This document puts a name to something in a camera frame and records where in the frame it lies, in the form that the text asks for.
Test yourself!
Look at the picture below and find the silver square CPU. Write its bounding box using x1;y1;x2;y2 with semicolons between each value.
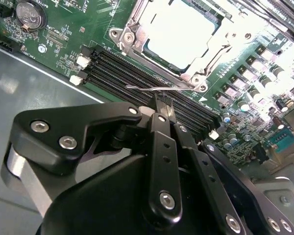
143;0;222;73

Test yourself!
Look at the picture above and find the metal socket cover frame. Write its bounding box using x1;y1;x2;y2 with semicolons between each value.
122;0;236;80

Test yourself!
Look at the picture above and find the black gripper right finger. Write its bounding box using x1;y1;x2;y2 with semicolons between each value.
164;96;294;235

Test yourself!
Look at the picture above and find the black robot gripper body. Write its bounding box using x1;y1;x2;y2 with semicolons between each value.
40;154;225;235

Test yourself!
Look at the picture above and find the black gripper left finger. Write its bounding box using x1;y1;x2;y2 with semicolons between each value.
1;93;184;223

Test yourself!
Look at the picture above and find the thin metal locking lever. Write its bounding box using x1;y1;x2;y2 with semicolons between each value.
125;84;196;92
235;0;289;29

